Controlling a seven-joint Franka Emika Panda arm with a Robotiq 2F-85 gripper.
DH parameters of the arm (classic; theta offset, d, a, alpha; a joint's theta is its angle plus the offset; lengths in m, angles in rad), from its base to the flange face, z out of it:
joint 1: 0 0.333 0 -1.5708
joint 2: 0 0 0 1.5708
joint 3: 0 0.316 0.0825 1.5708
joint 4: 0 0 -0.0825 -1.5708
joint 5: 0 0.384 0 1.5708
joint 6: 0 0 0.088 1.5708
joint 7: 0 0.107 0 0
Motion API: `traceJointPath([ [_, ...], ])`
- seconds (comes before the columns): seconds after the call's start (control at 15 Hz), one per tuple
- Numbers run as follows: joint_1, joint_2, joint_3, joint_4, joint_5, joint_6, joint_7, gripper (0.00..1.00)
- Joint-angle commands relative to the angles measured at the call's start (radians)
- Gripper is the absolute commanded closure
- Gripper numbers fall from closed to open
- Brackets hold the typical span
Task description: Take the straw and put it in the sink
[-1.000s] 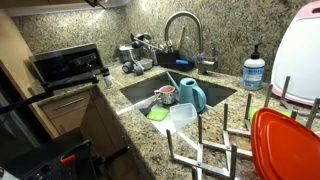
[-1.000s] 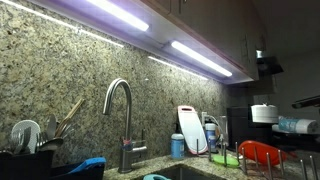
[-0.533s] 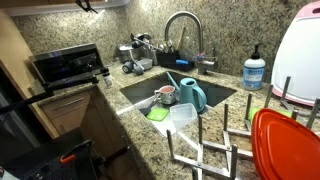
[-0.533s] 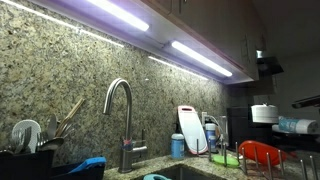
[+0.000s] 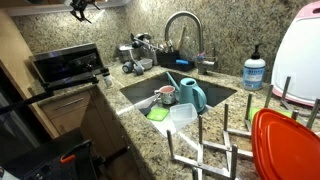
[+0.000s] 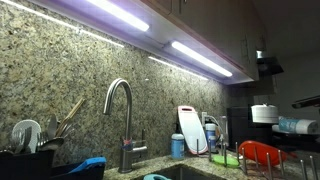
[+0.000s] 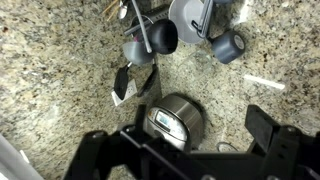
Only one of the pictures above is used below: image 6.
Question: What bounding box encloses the steel sink basin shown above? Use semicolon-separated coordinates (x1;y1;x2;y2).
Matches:
131;164;218;180

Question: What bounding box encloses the white pink-rimmed cutting board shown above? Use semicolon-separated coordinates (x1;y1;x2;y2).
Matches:
177;105;209;155

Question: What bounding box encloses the under-cabinet light bar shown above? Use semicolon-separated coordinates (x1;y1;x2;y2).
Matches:
170;40;234;78
87;0;150;33

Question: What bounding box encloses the steel gooseneck faucet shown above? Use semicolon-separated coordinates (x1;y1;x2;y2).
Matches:
103;78;148;174

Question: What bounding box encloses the blue label soap bottle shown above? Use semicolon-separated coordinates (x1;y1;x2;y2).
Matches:
170;124;185;160

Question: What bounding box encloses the white blue bottle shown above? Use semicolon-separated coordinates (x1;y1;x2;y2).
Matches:
204;122;218;153

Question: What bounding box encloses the black countertop appliance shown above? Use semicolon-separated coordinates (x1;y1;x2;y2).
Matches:
226;105;278;151

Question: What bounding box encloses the wooden spoon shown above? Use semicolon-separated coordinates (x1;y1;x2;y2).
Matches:
54;97;86;138

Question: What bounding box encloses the blue sponge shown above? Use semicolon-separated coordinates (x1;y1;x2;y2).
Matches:
68;156;107;174

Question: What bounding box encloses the white pot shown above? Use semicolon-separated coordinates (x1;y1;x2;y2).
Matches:
250;103;280;124

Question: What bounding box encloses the black range hood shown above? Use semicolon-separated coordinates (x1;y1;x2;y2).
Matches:
255;49;285;77

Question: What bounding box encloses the silver metal spoon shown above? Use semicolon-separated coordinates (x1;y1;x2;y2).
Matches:
39;114;66;152

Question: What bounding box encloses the orange plastic lid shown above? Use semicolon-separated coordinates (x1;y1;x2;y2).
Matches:
238;140;289;167

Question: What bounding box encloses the metal peg dish rack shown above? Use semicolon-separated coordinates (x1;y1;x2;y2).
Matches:
195;138;320;180

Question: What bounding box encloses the paper towel roll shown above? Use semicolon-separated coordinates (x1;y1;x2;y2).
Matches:
278;116;319;135

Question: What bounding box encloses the black utensil caddy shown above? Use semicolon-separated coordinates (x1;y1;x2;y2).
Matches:
0;149;107;180

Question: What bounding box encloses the white wall outlet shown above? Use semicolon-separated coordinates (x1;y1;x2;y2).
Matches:
200;111;208;126

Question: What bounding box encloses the wall cabinet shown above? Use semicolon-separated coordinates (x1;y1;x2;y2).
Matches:
29;0;268;84

